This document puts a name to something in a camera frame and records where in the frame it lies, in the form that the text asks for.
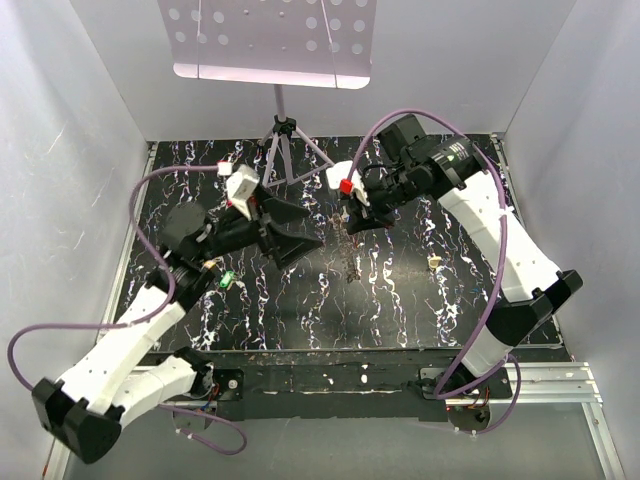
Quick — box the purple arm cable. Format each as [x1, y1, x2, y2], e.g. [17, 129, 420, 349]
[6, 164, 249, 455]
[349, 109, 524, 435]

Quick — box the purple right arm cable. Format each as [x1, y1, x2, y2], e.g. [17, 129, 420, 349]
[349, 109, 524, 435]

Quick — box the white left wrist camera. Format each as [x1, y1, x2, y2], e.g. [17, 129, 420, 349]
[217, 161, 260, 221]

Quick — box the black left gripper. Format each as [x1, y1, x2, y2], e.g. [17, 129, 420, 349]
[196, 182, 324, 267]

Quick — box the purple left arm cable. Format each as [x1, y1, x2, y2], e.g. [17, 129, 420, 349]
[6, 164, 249, 455]

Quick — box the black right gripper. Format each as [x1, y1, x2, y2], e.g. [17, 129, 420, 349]
[345, 164, 423, 235]

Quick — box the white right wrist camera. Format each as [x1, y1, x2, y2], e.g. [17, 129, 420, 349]
[326, 160, 370, 206]

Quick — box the lilac music stand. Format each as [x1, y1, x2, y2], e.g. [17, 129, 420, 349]
[158, 0, 377, 187]

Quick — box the green key tag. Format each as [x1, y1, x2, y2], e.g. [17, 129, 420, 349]
[219, 271, 235, 289]

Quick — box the cream key tag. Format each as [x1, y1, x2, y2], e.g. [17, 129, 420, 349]
[428, 255, 442, 270]

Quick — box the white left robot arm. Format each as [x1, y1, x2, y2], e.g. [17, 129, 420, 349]
[31, 194, 323, 464]

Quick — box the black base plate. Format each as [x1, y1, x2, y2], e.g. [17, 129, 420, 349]
[204, 348, 458, 422]

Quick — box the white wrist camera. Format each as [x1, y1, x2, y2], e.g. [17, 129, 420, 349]
[217, 161, 260, 221]
[326, 160, 370, 206]

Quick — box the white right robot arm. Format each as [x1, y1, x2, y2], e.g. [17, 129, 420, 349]
[337, 108, 583, 399]

